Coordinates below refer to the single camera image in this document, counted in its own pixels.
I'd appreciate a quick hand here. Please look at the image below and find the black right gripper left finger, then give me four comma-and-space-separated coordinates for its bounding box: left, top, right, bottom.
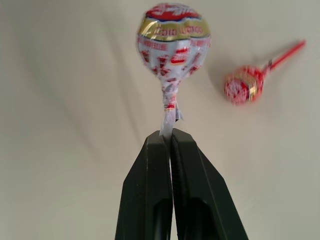
114, 129, 175, 240

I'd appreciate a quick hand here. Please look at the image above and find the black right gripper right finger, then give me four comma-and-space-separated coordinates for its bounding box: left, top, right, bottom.
170, 127, 250, 240

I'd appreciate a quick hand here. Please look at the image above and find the white red lollipop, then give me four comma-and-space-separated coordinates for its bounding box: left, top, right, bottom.
136, 1, 212, 198

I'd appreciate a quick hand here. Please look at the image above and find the red wrapped lollipop red stick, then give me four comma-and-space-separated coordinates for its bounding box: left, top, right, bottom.
223, 39, 307, 105

